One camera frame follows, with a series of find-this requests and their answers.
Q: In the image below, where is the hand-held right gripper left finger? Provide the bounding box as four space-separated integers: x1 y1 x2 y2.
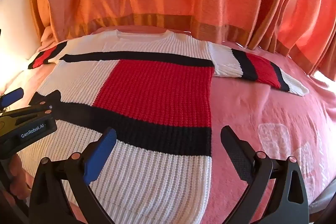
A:
29 127 117 224

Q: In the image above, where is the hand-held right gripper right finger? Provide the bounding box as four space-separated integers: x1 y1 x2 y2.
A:
220 126 310 224

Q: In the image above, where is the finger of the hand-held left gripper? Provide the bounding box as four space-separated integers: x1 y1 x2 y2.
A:
0 88 25 112
28 90 62 119

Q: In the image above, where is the white red black knit sweater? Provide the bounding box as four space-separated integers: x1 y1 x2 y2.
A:
18 30 310 224

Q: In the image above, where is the person's left hand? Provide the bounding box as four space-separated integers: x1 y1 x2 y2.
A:
7 154 34 201

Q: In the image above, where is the pink patterned blanket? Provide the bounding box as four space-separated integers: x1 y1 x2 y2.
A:
0 25 336 224

